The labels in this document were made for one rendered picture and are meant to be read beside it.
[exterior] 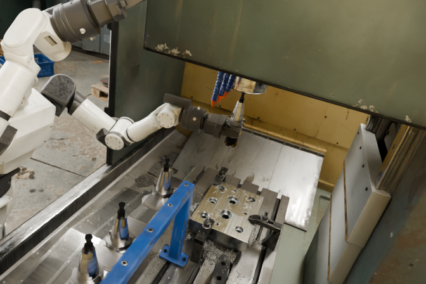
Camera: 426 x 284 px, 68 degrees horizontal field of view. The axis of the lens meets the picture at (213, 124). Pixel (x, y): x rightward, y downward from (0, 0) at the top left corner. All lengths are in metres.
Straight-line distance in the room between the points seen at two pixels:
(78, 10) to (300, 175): 1.67
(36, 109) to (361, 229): 1.05
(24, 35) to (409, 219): 0.91
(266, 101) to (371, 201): 1.35
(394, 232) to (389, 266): 0.09
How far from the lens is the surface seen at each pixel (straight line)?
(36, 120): 1.18
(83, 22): 0.80
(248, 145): 2.17
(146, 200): 0.95
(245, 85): 0.99
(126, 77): 1.63
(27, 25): 0.82
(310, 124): 2.16
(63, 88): 1.30
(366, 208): 0.93
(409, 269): 0.90
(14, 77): 0.80
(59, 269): 1.44
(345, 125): 2.15
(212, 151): 2.13
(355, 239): 0.99
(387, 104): 0.71
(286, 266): 1.72
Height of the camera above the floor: 1.84
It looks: 26 degrees down
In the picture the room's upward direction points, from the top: 12 degrees clockwise
